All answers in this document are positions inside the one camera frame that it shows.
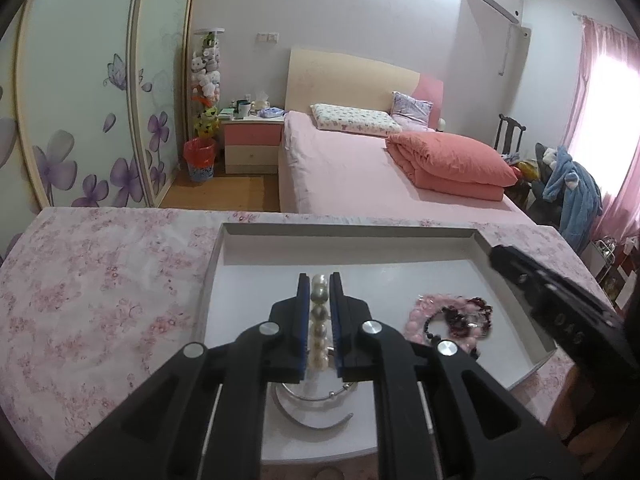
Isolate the beige and pink headboard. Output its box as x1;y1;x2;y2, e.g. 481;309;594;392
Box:
286;46;445;116

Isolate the pink bed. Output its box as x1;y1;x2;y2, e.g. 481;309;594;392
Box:
277;110;538;226

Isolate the metal rack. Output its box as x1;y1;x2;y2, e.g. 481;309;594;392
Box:
592;235;618;281

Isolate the white pearl bracelet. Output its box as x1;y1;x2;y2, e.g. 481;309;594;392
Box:
309;273;331;376

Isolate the pink curtain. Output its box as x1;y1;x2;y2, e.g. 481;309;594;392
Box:
560;12;640;256

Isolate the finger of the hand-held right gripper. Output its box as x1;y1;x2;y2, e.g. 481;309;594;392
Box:
490;243;627;362

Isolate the clear tube of plush toys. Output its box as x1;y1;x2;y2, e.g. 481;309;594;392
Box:
189;28;225;138

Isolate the red waste bin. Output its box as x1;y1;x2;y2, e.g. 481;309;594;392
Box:
183;137;218;182

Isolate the pink floral cloth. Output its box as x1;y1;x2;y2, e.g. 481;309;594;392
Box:
0;206;616;480

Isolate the pile of colourful clothes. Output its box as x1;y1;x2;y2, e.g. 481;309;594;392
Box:
505;152;543;181

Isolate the grey shallow tray box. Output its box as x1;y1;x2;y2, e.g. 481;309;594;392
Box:
192;222;558;463

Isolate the floral glass sliding wardrobe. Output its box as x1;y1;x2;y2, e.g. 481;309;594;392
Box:
0;0;201;256

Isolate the purple floral pillow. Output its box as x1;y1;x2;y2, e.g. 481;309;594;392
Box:
390;91;434;126

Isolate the wide silver bangle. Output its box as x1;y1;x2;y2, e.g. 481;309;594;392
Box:
272;384;354;431

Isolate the folded salmon quilt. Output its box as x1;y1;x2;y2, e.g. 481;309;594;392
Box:
385;131;523;202

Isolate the thin silver wire bangle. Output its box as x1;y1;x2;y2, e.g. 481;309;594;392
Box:
281;381;359;403

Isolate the blue fleece robe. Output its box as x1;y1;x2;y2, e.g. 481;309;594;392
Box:
542;146;603;253

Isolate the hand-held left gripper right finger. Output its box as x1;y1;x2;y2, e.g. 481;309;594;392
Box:
329;271;583;480

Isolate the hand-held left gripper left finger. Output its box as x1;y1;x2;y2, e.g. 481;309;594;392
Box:
55;272;311;480

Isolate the white patterned pillow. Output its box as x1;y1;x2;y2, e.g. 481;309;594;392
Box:
310;103;402;137

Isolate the dark wooden chair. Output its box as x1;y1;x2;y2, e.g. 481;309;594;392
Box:
494;113;528;153

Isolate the white pipe cover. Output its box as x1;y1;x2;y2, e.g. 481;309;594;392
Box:
500;22;531;77

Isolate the pink and beige nightstand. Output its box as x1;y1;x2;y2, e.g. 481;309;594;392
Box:
222;112;286;175

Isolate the pink chunky bead bracelet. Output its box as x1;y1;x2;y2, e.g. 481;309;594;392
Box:
407;294;496;358

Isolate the black bead bracelet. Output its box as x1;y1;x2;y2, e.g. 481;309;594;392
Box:
425;305;451;343

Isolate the dark red bead strand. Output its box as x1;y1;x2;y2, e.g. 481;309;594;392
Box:
442;297;493;338

